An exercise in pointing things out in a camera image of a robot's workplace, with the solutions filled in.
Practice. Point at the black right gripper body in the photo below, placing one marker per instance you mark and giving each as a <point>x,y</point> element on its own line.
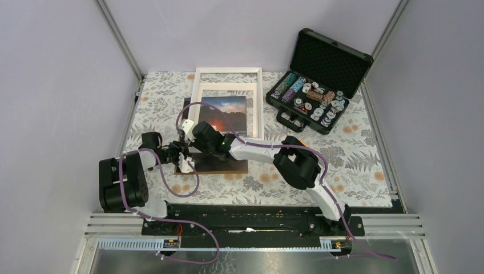
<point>207,148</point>

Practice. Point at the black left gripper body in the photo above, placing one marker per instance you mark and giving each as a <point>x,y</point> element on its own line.
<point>171,154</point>

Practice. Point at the brown frame backing board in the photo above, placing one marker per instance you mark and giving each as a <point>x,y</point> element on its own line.
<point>210,165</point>

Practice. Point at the white picture frame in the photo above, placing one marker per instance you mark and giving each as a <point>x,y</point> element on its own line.
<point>235,71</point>

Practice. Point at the sunset landscape photo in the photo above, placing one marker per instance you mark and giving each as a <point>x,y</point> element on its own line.
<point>233,107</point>

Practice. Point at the white photo mat border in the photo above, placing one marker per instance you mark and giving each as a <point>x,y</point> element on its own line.
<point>253,101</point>

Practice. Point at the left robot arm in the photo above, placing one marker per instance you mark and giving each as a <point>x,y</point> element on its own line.
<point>122,181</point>

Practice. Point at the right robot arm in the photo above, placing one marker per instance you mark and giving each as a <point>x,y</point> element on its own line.
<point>301,167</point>

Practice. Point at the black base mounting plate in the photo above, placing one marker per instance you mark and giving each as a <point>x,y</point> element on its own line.
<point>237,226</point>

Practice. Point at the black poker chip case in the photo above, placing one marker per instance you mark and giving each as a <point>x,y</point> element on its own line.
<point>323,76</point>

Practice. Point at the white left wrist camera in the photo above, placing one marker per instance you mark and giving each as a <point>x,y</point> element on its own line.
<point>186,163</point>

